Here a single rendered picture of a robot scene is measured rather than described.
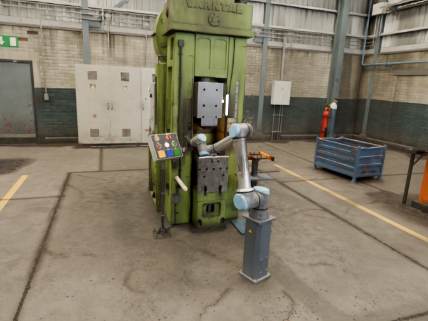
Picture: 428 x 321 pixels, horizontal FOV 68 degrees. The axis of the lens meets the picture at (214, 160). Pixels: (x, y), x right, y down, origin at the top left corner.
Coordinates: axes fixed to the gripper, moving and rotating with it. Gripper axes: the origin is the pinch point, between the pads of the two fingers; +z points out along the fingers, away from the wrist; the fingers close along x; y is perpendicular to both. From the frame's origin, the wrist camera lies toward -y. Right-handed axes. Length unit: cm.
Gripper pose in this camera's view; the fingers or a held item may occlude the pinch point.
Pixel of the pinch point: (181, 148)
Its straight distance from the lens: 344.0
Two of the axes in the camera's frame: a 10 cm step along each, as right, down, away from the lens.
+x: 7.2, -1.3, 6.8
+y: 3.1, 9.4, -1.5
